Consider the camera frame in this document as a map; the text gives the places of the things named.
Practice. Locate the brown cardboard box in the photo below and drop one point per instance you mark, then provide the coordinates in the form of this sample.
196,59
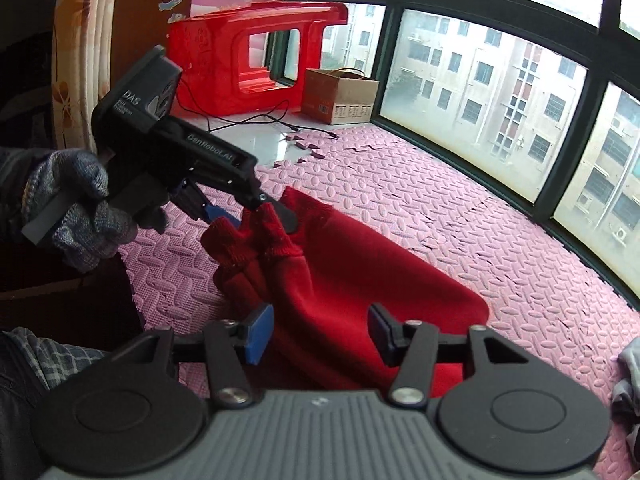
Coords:
338,97

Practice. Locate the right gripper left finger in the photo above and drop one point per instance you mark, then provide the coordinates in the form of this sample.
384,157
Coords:
145,372

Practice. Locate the brown wooden cabinet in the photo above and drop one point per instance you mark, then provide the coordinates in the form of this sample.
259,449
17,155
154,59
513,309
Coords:
139,25

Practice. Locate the grey crumpled garment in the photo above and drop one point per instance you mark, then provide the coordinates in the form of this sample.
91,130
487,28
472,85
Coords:
625,395

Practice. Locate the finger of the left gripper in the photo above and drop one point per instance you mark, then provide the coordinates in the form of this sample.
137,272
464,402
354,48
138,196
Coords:
193,202
286,216

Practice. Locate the red plastic stool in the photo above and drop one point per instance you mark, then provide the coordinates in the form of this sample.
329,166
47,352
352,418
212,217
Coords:
213,51

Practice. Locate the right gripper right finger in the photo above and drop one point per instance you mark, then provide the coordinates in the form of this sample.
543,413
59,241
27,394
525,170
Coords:
414,348

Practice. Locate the grey knit gloved left hand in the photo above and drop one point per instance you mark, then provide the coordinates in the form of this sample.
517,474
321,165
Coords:
65,204

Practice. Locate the plaid shirt forearm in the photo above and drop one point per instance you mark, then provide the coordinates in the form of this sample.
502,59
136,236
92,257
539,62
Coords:
51,362

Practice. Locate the red knit garment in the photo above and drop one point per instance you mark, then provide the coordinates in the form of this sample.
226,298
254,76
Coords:
320,281

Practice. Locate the pink foam floor mat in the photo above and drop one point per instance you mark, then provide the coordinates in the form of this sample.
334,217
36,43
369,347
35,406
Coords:
539,294

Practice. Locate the dark green window frame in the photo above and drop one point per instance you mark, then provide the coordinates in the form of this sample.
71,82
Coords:
610,56

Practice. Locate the orange floral curtain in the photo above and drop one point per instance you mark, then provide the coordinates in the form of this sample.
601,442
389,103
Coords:
81,67

